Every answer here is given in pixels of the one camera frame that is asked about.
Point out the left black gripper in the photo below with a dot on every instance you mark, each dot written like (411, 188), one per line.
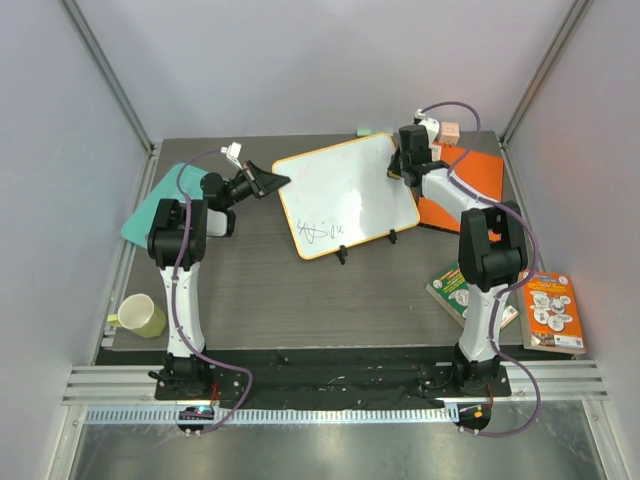
(262, 183)

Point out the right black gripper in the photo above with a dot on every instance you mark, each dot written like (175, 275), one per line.
(400, 167)

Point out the yellow framed whiteboard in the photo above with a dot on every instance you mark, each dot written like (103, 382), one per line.
(341, 196)

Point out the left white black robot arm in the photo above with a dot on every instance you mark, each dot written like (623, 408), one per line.
(177, 244)

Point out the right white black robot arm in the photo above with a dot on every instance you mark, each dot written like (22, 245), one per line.
(491, 253)

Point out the left black whiteboard foot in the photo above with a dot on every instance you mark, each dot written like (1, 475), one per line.
(342, 253)

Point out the pink cube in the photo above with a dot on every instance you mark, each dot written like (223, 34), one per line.
(449, 134)

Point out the teal cutting board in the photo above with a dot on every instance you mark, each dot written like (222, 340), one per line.
(137, 228)

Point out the orange folder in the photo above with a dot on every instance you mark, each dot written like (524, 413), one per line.
(482, 169)

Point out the green book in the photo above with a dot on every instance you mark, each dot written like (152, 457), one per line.
(451, 290)

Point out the pale yellow mug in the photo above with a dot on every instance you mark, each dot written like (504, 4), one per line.
(139, 314)

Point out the orange book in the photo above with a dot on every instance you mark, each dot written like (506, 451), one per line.
(550, 318)

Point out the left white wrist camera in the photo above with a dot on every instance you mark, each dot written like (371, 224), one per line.
(232, 153)

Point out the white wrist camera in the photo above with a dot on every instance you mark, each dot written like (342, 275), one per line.
(232, 153)
(431, 125)

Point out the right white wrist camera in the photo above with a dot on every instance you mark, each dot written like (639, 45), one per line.
(431, 125)

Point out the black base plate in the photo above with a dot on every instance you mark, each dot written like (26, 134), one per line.
(329, 379)

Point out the slotted grey cable duct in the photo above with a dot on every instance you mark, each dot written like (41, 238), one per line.
(183, 415)

